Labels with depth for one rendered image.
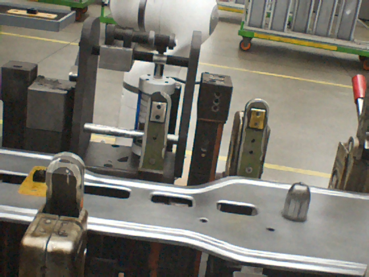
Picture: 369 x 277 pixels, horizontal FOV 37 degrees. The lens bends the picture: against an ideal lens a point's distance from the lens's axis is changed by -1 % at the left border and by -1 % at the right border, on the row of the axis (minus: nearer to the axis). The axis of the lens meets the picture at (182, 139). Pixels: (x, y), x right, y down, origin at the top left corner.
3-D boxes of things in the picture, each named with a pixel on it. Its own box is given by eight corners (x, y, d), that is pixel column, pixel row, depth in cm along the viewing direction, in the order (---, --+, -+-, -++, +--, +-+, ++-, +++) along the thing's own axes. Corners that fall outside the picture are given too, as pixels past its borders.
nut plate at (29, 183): (46, 197, 70) (47, 188, 69) (16, 192, 69) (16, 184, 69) (61, 171, 77) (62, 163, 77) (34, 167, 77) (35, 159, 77)
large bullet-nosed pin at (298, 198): (281, 230, 73) (292, 184, 71) (278, 218, 76) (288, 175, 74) (305, 233, 73) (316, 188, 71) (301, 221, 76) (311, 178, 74)
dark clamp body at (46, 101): (3, 300, 96) (8, 88, 83) (24, 259, 108) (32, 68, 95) (64, 308, 96) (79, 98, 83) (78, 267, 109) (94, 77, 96)
